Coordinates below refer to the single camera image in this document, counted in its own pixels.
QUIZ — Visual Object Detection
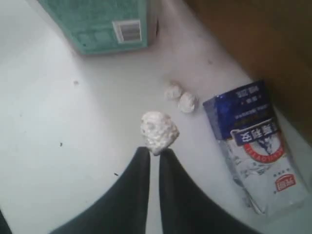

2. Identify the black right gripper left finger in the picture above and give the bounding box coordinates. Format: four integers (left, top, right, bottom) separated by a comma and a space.
52, 147, 149, 234

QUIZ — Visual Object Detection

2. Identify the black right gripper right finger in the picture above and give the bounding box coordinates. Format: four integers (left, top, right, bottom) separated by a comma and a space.
159, 149, 257, 234

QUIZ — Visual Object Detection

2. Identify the blue white milk carton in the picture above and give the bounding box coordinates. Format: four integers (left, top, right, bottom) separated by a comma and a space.
203, 80, 308, 215

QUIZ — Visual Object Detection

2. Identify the clear jar gold lid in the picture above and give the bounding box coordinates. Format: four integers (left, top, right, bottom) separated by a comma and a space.
38, 0, 160, 55

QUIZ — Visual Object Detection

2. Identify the brown paper bag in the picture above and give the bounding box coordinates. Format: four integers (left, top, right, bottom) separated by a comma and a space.
187, 0, 312, 142

